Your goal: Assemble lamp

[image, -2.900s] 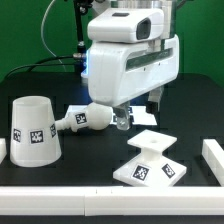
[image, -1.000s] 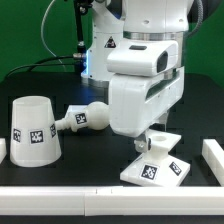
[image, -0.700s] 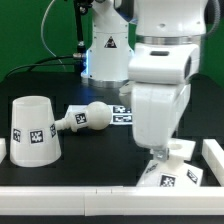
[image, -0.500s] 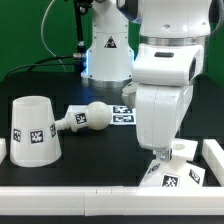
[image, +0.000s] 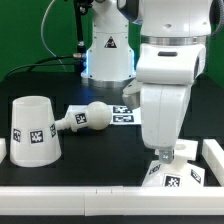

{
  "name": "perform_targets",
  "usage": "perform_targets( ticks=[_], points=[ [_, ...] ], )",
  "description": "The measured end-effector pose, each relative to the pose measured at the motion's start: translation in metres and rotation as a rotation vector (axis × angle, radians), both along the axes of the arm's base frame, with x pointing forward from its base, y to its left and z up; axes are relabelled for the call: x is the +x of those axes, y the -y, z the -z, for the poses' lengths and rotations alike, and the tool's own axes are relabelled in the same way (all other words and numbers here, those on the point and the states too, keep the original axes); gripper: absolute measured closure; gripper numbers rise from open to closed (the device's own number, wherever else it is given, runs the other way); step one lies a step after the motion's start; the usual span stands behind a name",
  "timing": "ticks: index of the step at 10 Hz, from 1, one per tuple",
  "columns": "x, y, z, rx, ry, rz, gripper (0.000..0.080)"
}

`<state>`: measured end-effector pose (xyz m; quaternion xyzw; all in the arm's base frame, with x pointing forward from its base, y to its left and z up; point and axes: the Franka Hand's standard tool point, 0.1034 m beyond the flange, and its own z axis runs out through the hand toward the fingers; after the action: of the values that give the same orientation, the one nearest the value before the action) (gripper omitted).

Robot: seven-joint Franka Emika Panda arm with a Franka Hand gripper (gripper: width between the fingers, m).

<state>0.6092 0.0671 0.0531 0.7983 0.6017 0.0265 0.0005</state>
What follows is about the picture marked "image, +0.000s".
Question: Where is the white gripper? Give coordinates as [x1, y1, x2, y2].
[122, 44, 206, 163]

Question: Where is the white lamp base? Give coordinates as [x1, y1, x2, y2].
[142, 139, 205, 188]

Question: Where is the white lamp bulb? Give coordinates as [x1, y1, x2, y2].
[55, 101, 112, 132]

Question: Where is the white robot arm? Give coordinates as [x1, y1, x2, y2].
[81, 0, 224, 164]

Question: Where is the white lamp shade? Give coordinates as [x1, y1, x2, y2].
[10, 96, 61, 167]

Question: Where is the white marker sheet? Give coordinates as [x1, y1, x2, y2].
[62, 104, 143, 127]

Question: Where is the white right rail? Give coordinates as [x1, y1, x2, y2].
[202, 139, 224, 187]

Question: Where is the white left rail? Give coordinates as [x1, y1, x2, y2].
[0, 138, 7, 164]

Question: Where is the grey thin cable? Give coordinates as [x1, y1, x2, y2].
[40, 0, 68, 73]

